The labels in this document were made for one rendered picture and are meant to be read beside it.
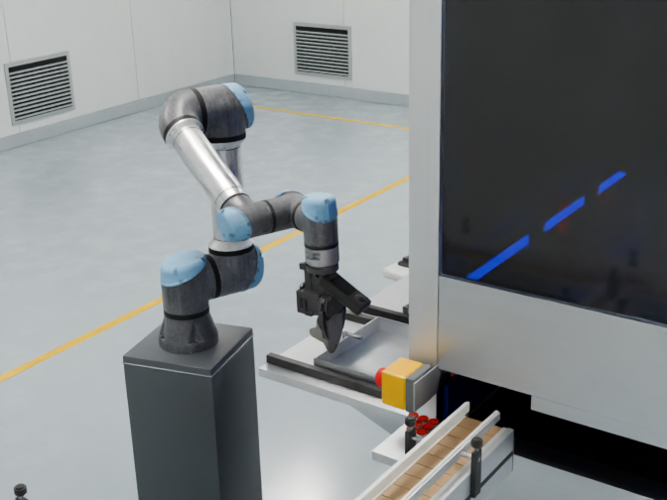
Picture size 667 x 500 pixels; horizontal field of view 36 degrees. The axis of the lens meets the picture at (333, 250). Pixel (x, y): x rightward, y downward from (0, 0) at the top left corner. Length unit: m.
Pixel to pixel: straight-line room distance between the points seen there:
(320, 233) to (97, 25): 6.29
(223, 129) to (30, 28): 5.50
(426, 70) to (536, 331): 0.50
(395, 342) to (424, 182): 0.63
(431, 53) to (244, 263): 0.98
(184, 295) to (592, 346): 1.11
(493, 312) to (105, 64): 6.76
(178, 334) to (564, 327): 1.11
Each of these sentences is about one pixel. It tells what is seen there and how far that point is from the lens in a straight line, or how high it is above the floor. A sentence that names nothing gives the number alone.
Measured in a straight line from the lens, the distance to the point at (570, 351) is 1.87.
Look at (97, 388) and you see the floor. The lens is 4.21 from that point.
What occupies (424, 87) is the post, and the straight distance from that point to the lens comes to 1.84.
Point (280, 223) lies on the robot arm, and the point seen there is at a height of 1.20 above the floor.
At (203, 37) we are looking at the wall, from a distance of 9.24.
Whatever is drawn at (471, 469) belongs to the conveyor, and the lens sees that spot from 1.85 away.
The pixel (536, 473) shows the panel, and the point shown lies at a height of 0.85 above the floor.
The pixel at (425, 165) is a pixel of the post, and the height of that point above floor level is 1.42.
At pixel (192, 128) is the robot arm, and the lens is 2.41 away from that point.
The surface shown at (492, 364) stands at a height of 1.06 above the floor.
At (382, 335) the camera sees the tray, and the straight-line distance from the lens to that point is 2.45.
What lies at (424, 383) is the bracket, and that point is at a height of 1.01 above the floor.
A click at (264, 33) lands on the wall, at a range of 9.28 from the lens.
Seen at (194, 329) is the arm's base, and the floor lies 0.85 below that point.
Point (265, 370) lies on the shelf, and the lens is 2.31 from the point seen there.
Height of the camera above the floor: 1.95
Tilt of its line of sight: 21 degrees down
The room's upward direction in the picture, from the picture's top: 2 degrees counter-clockwise
